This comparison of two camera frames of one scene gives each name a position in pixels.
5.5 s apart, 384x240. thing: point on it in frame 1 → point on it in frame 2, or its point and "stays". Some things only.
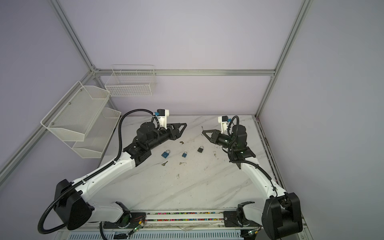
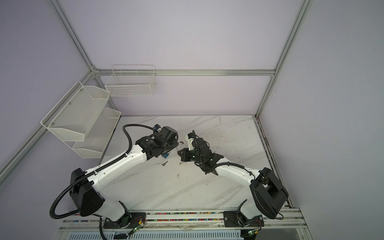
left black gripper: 175,133 → 174,144
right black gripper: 215,136 → 182,156
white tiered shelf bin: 73,116 stays
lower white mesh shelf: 99,134 stays
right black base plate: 231,219 stays
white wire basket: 130,80 stays
